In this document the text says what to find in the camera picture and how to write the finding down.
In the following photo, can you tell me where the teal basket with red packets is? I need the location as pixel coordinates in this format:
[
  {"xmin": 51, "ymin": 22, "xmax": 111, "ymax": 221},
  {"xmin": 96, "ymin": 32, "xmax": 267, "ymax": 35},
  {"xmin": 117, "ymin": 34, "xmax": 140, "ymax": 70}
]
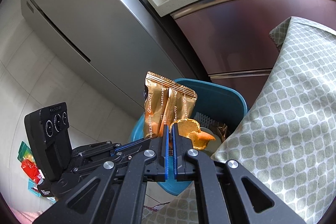
[{"xmin": 17, "ymin": 141, "xmax": 43, "ymax": 197}]

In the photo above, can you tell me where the patterned green beige tablecloth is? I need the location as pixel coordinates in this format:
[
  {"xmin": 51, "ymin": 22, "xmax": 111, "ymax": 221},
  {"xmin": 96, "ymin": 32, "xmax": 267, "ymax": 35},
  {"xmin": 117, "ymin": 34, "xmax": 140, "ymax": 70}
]
[{"xmin": 142, "ymin": 16, "xmax": 336, "ymax": 224}]

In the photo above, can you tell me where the pink left sleeve forearm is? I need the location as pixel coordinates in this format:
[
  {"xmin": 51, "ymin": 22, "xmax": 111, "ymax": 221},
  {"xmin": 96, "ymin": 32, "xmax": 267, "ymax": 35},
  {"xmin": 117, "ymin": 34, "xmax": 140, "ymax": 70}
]
[{"xmin": 11, "ymin": 209, "xmax": 43, "ymax": 224}]

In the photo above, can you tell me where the orange peel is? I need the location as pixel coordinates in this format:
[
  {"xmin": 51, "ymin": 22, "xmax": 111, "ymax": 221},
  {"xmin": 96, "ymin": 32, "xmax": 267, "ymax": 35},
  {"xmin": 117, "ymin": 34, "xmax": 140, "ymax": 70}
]
[{"xmin": 170, "ymin": 118, "xmax": 216, "ymax": 150}]

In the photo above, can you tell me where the teal plastic trash bin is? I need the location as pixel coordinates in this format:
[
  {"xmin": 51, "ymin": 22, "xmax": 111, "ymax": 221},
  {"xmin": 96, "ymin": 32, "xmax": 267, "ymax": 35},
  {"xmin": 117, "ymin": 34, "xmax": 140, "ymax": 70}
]
[{"xmin": 129, "ymin": 78, "xmax": 248, "ymax": 196}]

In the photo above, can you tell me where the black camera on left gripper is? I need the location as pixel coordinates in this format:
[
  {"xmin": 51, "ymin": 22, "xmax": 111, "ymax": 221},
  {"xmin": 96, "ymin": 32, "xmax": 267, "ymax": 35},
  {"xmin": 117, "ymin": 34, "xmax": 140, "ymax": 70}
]
[{"xmin": 24, "ymin": 102, "xmax": 72, "ymax": 181}]

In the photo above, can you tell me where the gold foil snack wrapper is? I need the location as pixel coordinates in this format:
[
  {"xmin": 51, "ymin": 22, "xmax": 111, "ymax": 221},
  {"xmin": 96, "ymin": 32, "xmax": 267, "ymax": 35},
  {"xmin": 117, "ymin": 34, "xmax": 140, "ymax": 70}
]
[{"xmin": 143, "ymin": 71, "xmax": 198, "ymax": 139}]

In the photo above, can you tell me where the grey refrigerator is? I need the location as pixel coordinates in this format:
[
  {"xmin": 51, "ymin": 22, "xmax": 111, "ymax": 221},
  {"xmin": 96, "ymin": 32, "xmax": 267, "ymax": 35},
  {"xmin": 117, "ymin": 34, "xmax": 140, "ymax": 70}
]
[{"xmin": 21, "ymin": 0, "xmax": 196, "ymax": 118}]

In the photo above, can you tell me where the kitchen counter with cabinets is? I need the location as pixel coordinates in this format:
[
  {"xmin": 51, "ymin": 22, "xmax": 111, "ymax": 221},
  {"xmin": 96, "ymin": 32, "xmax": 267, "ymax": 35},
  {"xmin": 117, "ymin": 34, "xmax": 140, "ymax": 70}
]
[{"xmin": 146, "ymin": 0, "xmax": 336, "ymax": 88}]

